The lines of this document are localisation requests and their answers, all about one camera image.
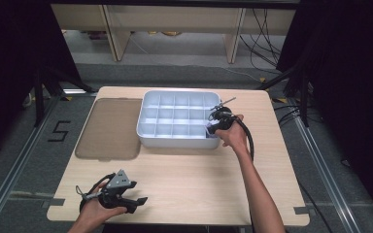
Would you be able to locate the black curtain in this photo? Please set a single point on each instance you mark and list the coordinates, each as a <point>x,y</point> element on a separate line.
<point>13,64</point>
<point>346,81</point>

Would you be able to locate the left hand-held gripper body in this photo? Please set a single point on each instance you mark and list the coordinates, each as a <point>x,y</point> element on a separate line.
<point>115,194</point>

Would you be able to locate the white compartment storage box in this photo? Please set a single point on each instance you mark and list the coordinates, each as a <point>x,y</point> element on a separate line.
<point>175,137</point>

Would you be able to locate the black metal stand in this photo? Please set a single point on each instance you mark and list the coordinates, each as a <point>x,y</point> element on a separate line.
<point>39,97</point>
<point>304,97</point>

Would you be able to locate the aluminium floor rail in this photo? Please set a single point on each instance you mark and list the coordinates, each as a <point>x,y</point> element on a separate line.
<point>16,165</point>
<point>323,174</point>

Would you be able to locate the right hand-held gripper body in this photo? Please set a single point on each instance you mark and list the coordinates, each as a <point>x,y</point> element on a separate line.
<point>221,118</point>

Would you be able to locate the person's left hand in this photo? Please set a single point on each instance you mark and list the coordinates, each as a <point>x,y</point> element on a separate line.
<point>92,213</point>

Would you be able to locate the person's right hand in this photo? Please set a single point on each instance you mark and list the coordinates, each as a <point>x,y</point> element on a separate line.
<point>238,137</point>

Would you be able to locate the brown translucent box lid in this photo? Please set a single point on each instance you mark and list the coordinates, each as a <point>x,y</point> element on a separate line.
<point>110,129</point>

